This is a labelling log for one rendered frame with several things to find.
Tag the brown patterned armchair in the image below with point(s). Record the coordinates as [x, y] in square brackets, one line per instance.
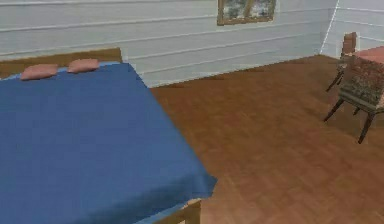
[363, 86]

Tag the blue covered wooden bed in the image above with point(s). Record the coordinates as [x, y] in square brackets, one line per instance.
[86, 143]

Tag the brown wooden chair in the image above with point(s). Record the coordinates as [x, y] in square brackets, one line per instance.
[348, 45]

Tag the wooden framed wall picture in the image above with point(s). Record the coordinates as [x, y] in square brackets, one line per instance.
[246, 10]

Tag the pink topped table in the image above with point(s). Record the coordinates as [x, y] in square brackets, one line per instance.
[371, 54]

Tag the pink pillow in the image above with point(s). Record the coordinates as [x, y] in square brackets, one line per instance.
[39, 71]
[83, 65]

